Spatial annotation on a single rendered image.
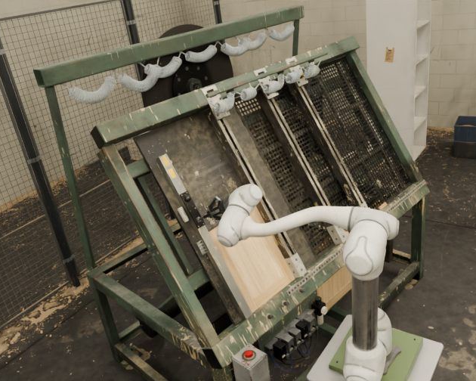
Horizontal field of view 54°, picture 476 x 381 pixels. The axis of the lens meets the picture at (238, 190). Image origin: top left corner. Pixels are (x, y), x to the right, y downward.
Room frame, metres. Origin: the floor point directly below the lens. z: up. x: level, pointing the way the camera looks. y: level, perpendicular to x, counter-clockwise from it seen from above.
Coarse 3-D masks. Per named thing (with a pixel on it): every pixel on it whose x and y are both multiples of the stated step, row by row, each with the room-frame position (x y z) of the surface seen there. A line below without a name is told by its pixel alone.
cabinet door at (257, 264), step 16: (256, 208) 2.37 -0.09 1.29; (256, 240) 2.24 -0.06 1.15; (272, 240) 2.28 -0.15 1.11; (224, 256) 2.09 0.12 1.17; (240, 256) 2.13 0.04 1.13; (256, 256) 2.17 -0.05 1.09; (272, 256) 2.22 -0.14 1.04; (240, 272) 2.07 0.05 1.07; (256, 272) 2.11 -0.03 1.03; (272, 272) 2.16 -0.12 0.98; (288, 272) 2.20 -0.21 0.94; (240, 288) 2.01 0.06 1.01; (256, 288) 2.05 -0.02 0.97; (272, 288) 2.09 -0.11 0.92; (256, 304) 1.99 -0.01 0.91
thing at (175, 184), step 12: (168, 168) 2.25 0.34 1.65; (168, 180) 2.23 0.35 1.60; (180, 180) 2.23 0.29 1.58; (180, 192) 2.19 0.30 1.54; (180, 204) 2.19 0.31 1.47; (204, 228) 2.12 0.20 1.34; (204, 240) 2.08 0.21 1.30; (216, 252) 2.06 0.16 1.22; (216, 264) 2.02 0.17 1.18; (228, 276) 2.01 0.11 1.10; (228, 288) 1.98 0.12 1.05; (240, 300) 1.95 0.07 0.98; (240, 312) 1.93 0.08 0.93
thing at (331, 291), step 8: (328, 240) 2.67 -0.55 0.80; (336, 272) 2.72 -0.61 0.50; (344, 272) 2.78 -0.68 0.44; (328, 280) 2.65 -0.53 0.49; (336, 280) 2.71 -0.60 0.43; (344, 280) 2.77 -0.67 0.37; (320, 288) 2.59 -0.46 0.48; (328, 288) 2.65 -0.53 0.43; (336, 288) 2.71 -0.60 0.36; (344, 288) 2.77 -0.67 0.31; (320, 296) 2.59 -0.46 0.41; (328, 296) 2.64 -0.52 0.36; (336, 296) 2.70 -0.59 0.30; (328, 304) 2.63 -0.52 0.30
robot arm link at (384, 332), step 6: (378, 312) 1.63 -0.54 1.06; (384, 312) 1.63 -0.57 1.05; (378, 318) 1.59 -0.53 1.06; (384, 318) 1.60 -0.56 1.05; (378, 324) 1.57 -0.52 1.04; (384, 324) 1.58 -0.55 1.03; (390, 324) 1.60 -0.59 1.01; (378, 330) 1.56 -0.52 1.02; (384, 330) 1.57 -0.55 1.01; (390, 330) 1.59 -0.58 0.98; (378, 336) 1.54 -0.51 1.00; (384, 336) 1.54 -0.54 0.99; (390, 336) 1.58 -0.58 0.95; (384, 342) 1.53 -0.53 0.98; (390, 342) 1.57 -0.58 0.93; (390, 348) 1.59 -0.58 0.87
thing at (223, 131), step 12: (216, 96) 2.60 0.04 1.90; (216, 120) 2.55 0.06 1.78; (216, 132) 2.56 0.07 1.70; (228, 132) 2.54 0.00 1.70; (228, 144) 2.49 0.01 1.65; (228, 156) 2.50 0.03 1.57; (240, 156) 2.47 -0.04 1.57; (240, 168) 2.44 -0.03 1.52; (240, 180) 2.45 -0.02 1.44; (252, 180) 2.42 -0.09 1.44; (264, 204) 2.35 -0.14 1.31; (264, 216) 2.33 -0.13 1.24; (276, 216) 2.33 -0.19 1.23; (288, 240) 2.27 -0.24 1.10; (288, 252) 2.22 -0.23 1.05; (288, 264) 2.22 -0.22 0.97; (300, 264) 2.21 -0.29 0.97; (300, 276) 2.16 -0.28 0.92
